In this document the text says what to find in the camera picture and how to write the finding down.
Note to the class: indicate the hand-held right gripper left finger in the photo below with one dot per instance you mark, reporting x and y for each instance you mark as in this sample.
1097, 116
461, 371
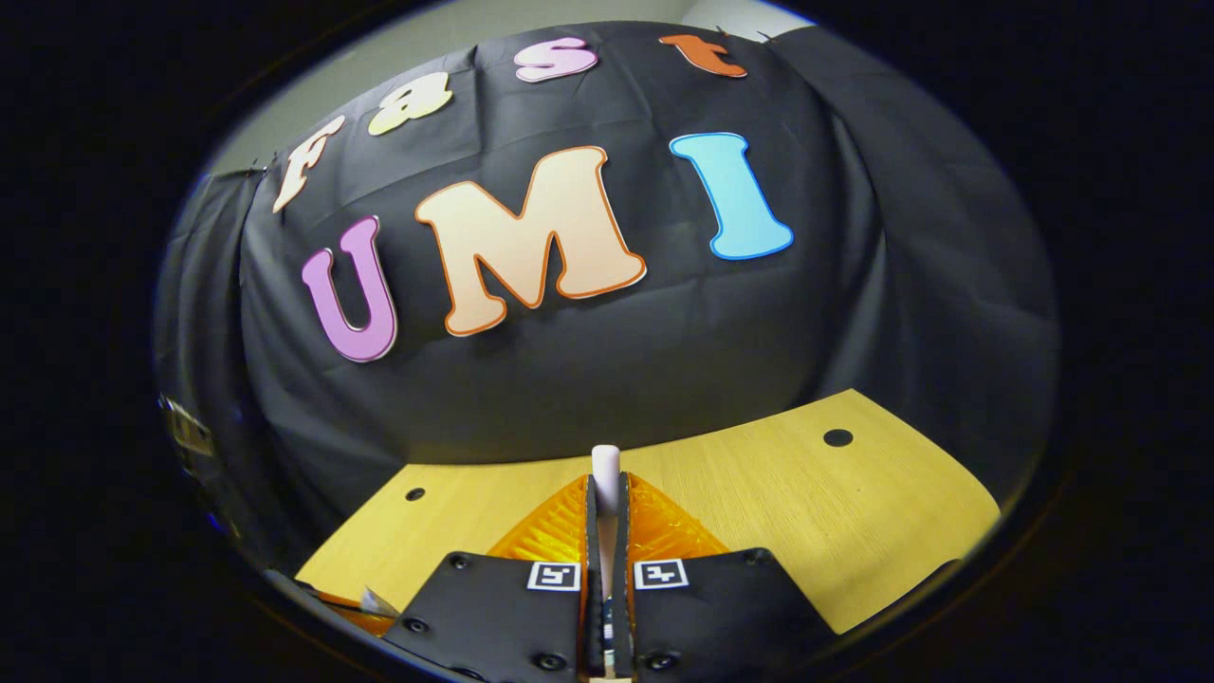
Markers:
512, 617

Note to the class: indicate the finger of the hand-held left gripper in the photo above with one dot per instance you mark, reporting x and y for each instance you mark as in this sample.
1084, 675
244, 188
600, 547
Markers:
346, 612

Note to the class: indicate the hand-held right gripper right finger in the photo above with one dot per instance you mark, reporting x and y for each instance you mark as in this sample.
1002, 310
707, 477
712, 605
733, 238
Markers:
721, 617

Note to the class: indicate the white toothpaste tube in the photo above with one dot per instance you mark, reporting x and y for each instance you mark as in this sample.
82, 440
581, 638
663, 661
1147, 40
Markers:
379, 603

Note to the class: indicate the pink toothbrush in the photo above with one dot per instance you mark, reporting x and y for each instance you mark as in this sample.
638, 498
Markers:
605, 474

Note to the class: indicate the wooden desktop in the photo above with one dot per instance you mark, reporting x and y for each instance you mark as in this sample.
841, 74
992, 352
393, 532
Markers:
806, 512

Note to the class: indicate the black backdrop cloth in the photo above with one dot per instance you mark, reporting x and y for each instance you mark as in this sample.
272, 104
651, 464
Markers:
616, 360

